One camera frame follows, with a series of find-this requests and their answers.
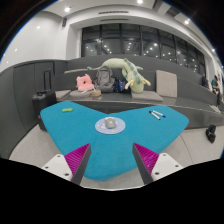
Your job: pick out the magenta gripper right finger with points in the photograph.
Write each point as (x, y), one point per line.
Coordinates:
(145, 160)

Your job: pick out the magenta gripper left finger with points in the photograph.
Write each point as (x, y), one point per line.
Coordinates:
(77, 161)

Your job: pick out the grey computer mouse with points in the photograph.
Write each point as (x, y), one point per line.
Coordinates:
(110, 123)

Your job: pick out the round white mouse pad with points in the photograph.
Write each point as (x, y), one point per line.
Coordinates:
(120, 126)

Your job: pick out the teal boomerang-shaped table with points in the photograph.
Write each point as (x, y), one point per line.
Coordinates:
(111, 155)

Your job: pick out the dark-capped white marker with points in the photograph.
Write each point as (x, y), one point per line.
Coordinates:
(154, 115)

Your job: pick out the blue-capped white marker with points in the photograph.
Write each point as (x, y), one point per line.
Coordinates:
(159, 113)

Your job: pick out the green highlighter marker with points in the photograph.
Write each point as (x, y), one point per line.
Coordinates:
(67, 110)

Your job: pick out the grey flat seat cushion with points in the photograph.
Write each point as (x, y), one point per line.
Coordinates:
(147, 95)

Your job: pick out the round grey seat cushion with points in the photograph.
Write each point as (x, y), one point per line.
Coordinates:
(80, 94)

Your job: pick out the grey seat cushion left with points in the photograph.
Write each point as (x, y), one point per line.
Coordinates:
(61, 94)

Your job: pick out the black bag on floor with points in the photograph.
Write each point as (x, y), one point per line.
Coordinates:
(210, 133)

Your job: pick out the black rolling suitcase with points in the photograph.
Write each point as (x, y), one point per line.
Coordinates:
(42, 99)

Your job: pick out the pink plush cushion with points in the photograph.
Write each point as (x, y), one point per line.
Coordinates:
(84, 83)

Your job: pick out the dark blue bag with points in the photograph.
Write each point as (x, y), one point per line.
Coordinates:
(119, 86)

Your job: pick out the grey square back cushion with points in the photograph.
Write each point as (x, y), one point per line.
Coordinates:
(166, 83)

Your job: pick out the grey backpack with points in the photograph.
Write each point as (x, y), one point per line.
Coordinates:
(104, 80)

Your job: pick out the green plush dragon toy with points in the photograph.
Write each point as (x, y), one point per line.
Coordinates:
(135, 81)

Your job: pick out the seated person in background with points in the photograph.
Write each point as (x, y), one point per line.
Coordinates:
(216, 89)

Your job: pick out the black wall speaker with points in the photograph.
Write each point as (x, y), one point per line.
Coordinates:
(64, 22)

